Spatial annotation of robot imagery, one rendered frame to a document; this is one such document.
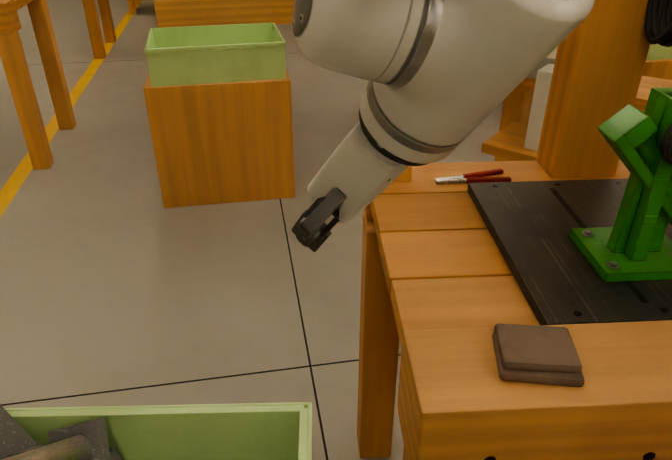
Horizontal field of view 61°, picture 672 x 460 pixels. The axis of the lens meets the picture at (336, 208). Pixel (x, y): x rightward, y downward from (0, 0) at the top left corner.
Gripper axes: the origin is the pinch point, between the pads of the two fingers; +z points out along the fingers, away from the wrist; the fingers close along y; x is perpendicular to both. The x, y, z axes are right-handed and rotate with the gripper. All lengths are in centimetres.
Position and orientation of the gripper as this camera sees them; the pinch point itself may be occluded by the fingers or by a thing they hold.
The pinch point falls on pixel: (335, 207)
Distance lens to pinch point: 57.2
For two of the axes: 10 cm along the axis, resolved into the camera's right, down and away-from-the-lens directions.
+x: 7.2, 6.9, -0.6
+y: -5.9, 5.8, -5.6
